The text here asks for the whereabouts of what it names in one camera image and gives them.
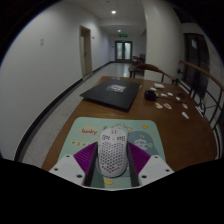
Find pale side door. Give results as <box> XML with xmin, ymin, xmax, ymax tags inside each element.
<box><xmin>78</xmin><ymin>25</ymin><xmax>94</xmax><ymax>78</ymax></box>

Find white flat box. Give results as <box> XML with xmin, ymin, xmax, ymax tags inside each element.
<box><xmin>153</xmin><ymin>82</ymin><xmax>166</xmax><ymax>90</ymax></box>

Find pale green printed mouse pad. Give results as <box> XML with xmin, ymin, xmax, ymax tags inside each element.
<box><xmin>61</xmin><ymin>116</ymin><xmax>167</xmax><ymax>191</ymax></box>

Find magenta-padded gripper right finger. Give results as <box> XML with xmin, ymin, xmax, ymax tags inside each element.
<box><xmin>127</xmin><ymin>142</ymin><xmax>175</xmax><ymax>188</ymax></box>

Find small black box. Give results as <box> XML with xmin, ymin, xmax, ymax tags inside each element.
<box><xmin>144</xmin><ymin>90</ymin><xmax>157</xmax><ymax>101</ymax></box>

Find white perforated computer mouse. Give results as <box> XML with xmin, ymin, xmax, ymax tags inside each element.
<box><xmin>96</xmin><ymin>126</ymin><xmax>130</xmax><ymax>179</ymax></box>

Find white paper sheet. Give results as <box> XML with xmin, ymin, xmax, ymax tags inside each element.
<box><xmin>195</xmin><ymin>103</ymin><xmax>206</xmax><ymax>118</ymax></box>

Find black closed laptop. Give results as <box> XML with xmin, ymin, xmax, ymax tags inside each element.
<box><xmin>79</xmin><ymin>78</ymin><xmax>143</xmax><ymax>113</ymax></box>

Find glass double door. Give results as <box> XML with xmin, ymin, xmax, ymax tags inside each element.
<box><xmin>114</xmin><ymin>40</ymin><xmax>134</xmax><ymax>63</ymax></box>

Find black railing with wooden handrail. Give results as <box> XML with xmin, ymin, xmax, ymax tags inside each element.
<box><xmin>178</xmin><ymin>59</ymin><xmax>224</xmax><ymax>136</ymax></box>

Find recessed ceiling lights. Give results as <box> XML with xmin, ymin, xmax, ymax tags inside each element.
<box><xmin>110</xmin><ymin>9</ymin><xmax>123</xmax><ymax>34</ymax></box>

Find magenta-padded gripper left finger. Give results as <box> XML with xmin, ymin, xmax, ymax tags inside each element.
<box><xmin>49</xmin><ymin>142</ymin><xmax>99</xmax><ymax>188</ymax></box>

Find dark framed window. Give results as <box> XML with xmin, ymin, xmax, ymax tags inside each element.
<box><xmin>184</xmin><ymin>32</ymin><xmax>212</xmax><ymax>92</ymax></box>

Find wooden armchair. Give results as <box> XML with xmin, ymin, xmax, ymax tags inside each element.
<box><xmin>128</xmin><ymin>63</ymin><xmax>180</xmax><ymax>86</ymax></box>

